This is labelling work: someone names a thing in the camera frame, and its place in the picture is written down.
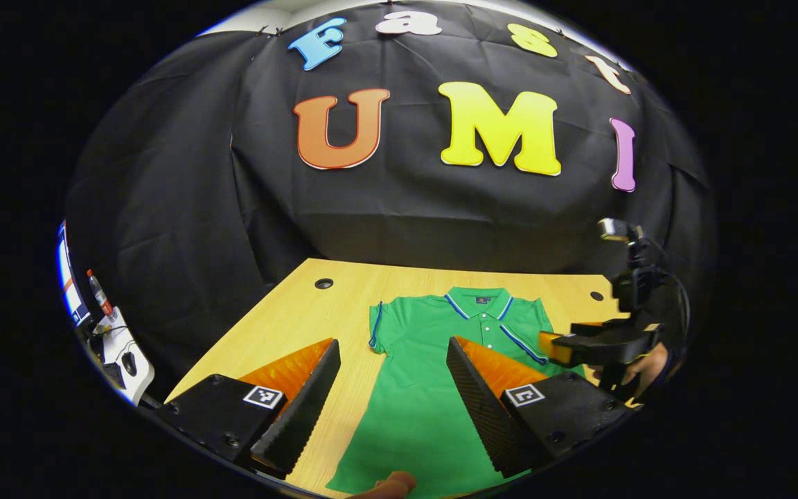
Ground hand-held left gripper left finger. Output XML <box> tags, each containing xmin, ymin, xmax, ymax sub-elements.
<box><xmin>153</xmin><ymin>338</ymin><xmax>342</xmax><ymax>480</ymax></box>

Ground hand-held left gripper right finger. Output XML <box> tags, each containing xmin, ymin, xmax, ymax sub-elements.
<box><xmin>445</xmin><ymin>336</ymin><xmax>634</xmax><ymax>480</ymax></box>

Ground green T-shirt with blue trim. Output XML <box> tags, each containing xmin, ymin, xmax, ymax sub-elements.
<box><xmin>326</xmin><ymin>286</ymin><xmax>587</xmax><ymax>499</ymax></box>

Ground white side table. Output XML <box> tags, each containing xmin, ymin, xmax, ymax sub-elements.
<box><xmin>87</xmin><ymin>305</ymin><xmax>156</xmax><ymax>408</ymax></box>

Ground black backdrop cloth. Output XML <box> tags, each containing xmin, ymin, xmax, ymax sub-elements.
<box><xmin>63</xmin><ymin>0</ymin><xmax>715</xmax><ymax>389</ymax></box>

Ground plastic bottle with red label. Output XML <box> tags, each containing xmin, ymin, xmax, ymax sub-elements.
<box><xmin>86</xmin><ymin>269</ymin><xmax>114</xmax><ymax>319</ymax></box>

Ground blue and white panel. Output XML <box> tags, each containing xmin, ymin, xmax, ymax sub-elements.
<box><xmin>57</xmin><ymin>220</ymin><xmax>91</xmax><ymax>328</ymax></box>

